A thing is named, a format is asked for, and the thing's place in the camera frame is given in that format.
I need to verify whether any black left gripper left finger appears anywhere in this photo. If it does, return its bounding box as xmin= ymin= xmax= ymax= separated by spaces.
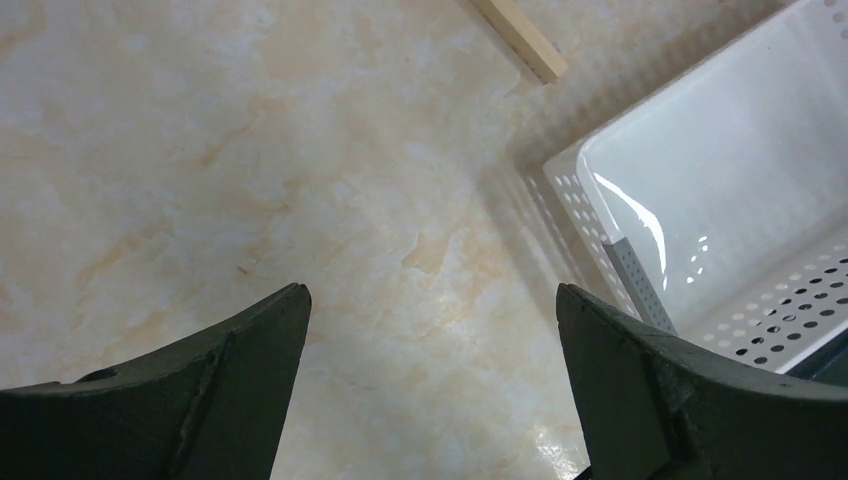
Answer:
xmin=1 ymin=283 xmax=312 ymax=479

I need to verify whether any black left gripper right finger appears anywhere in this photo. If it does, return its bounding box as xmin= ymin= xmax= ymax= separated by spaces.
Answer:
xmin=556 ymin=284 xmax=847 ymax=479

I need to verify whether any white perforated plastic basket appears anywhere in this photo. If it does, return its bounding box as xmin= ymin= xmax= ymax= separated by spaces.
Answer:
xmin=544 ymin=1 xmax=847 ymax=375

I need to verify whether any wooden drying rack frame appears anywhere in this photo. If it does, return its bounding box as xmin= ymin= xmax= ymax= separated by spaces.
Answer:
xmin=471 ymin=0 xmax=567 ymax=84

